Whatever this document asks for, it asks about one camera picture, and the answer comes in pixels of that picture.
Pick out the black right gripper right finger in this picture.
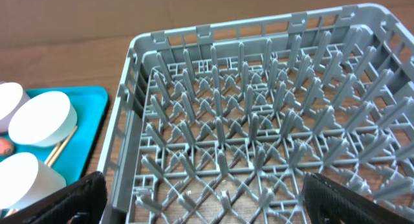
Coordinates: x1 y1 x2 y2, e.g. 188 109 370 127
301 173 411 224

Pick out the white bowl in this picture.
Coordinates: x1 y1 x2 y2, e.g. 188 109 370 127
8 91 78 148

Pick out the teal plastic tray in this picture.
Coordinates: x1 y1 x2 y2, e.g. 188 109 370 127
1 87 108 185

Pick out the grey plastic dishwasher rack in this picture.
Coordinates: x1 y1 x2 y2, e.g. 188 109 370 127
98 3 413 223

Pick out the white cup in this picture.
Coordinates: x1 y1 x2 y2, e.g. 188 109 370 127
1 152 67 209

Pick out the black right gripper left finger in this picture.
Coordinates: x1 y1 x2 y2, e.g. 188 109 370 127
1 171 107 224

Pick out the orange carrot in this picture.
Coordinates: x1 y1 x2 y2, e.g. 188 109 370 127
0 137 15 156

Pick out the pink bowl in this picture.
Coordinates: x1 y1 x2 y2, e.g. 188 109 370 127
0 82 30 133

